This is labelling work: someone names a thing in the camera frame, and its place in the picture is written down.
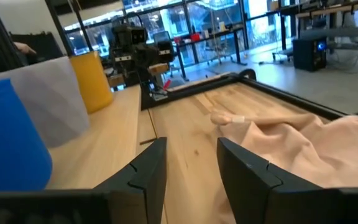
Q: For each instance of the black table edge frame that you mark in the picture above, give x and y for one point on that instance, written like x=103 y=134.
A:
x=291 y=96

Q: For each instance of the blue mug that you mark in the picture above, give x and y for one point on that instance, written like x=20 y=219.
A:
x=8 y=140

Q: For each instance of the black computer tower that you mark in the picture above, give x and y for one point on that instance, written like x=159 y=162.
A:
x=309 y=54

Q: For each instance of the black background desk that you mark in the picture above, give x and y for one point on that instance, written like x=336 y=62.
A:
x=210 y=37

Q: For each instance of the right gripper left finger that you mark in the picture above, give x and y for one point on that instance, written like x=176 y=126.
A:
x=141 y=186

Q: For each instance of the wooden workbench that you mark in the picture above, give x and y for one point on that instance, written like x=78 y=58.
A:
x=346 y=28

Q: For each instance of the black frame post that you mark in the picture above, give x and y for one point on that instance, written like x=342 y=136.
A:
x=59 y=28
x=2 y=34

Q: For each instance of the person's hand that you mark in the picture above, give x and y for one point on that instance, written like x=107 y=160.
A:
x=25 y=48

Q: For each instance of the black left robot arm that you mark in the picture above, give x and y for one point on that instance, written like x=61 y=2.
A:
x=135 y=56

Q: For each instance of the pink cloth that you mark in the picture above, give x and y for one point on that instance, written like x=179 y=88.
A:
x=306 y=149

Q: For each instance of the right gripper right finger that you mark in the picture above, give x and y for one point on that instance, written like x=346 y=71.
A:
x=247 y=186

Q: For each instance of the yellow cup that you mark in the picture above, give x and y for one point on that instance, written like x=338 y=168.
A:
x=92 y=81

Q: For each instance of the white translucent cup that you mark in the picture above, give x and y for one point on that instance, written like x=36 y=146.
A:
x=48 y=99

